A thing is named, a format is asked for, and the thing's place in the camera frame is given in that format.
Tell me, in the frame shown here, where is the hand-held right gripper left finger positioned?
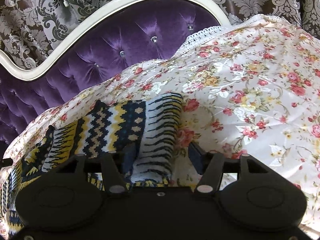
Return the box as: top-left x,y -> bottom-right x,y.
68,147 -> 137,196

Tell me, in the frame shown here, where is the purple tufted headboard white frame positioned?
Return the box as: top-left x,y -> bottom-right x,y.
0,0 -> 231,162

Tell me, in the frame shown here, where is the patterned knit sweater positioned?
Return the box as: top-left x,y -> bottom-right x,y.
0,92 -> 186,232

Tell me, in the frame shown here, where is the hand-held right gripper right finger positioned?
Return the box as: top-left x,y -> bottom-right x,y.
188,144 -> 266,195

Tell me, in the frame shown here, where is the sheer damask curtain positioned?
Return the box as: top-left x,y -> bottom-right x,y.
25,0 -> 97,54

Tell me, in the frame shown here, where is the floral bedspread with lace trim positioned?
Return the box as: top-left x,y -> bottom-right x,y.
4,14 -> 320,233

